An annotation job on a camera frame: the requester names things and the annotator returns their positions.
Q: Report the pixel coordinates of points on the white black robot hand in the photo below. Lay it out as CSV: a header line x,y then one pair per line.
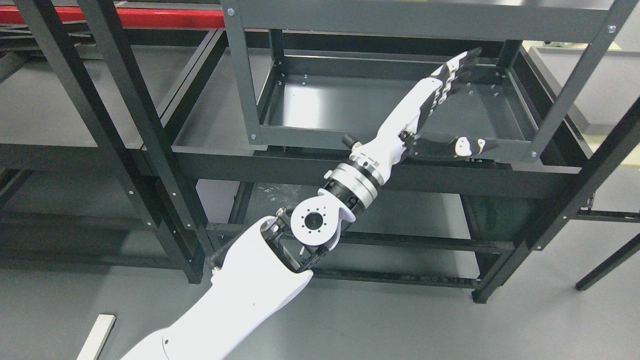
x,y
400,134

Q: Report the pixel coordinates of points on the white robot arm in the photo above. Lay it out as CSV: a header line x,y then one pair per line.
x,y
265,267

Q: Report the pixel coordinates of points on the grey metal shelf unit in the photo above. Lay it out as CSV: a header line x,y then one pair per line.
x,y
311,71

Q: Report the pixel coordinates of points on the black metal shelf rack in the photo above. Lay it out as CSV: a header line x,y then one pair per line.
x,y
127,147

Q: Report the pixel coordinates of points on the red metal beam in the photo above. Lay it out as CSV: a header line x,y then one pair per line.
x,y
134,17

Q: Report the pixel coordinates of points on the white board on floor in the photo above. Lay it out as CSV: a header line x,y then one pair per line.
x,y
97,337

